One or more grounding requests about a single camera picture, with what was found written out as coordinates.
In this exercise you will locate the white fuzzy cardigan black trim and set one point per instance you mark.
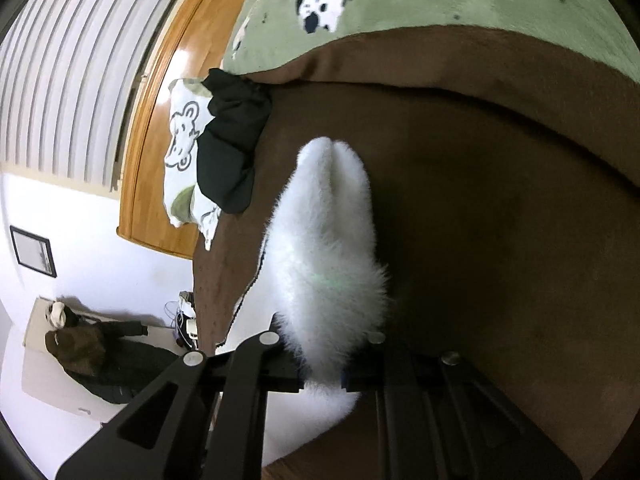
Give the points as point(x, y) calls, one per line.
point(317, 279)

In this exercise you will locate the black garment pile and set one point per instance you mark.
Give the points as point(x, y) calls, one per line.
point(226, 149)

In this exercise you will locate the white bear print pillow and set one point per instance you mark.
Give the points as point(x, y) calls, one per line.
point(183, 199)

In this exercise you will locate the brown bed sheet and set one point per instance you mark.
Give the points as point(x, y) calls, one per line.
point(505, 190)

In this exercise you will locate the green cow print blanket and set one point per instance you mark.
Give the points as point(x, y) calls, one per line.
point(270, 33)

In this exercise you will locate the wooden headboard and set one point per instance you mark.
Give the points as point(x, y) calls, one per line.
point(193, 41)

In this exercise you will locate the dark hanging coat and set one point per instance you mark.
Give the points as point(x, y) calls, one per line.
point(107, 358)

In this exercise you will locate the white window blinds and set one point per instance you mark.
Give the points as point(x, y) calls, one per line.
point(69, 72)

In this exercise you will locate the framed wall picture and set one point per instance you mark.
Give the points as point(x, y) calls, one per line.
point(33, 252)

